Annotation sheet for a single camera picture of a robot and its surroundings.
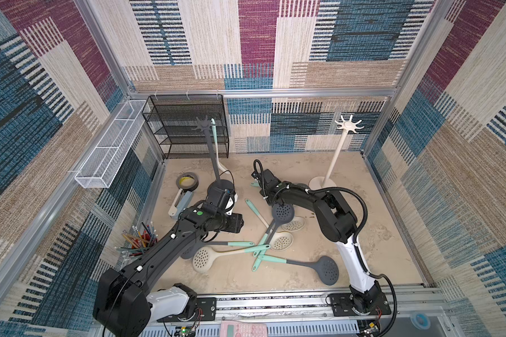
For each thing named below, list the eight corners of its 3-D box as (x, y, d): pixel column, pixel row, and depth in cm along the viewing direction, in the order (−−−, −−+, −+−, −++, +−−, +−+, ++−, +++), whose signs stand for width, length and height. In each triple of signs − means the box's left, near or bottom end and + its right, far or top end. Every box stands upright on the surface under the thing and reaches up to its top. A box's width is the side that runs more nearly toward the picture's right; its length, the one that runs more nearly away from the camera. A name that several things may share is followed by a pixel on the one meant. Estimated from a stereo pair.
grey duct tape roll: (175, 191, 107) (173, 188, 106) (179, 174, 114) (178, 172, 113) (196, 191, 107) (195, 188, 106) (200, 174, 114) (199, 172, 113)
